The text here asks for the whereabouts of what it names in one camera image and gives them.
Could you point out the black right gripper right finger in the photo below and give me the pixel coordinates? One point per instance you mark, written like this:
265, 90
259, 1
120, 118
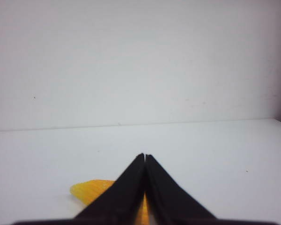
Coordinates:
167, 200

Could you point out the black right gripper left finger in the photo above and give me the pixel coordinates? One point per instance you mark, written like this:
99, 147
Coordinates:
121, 201

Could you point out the yellow toy corn cob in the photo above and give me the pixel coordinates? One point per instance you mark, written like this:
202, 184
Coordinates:
90, 190

